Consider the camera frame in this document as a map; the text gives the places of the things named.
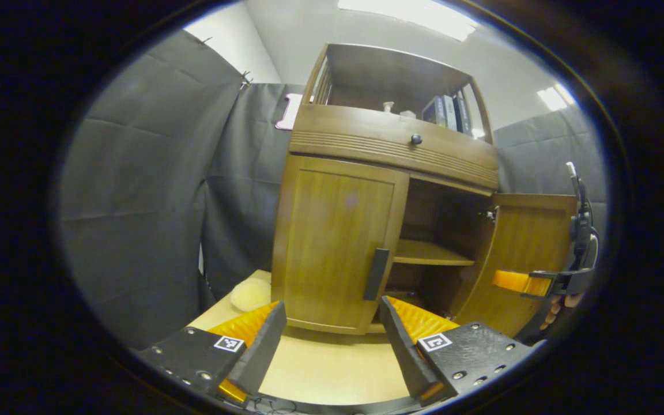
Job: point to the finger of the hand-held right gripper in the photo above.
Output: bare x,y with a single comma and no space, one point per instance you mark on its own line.
519,282

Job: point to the small ceiling light panel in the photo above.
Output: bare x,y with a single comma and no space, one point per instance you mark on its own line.
555,98

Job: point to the black backdrop cloth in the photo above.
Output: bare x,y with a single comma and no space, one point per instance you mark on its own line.
136,196

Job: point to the small clear bottle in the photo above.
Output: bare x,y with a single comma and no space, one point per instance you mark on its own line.
388,107

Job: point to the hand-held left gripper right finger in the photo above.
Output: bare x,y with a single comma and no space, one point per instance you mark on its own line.
404,351

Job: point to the cream plush ball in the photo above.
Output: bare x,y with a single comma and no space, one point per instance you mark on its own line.
250,295

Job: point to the small white container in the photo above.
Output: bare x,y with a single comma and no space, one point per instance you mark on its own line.
407,114

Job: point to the wooden double-door shoe cabinet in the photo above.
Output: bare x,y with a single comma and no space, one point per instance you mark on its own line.
366,138

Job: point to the wooden cabinet door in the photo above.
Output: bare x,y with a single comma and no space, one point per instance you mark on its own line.
332,242
531,242

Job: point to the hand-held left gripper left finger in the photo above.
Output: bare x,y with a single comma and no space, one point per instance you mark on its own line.
260,351

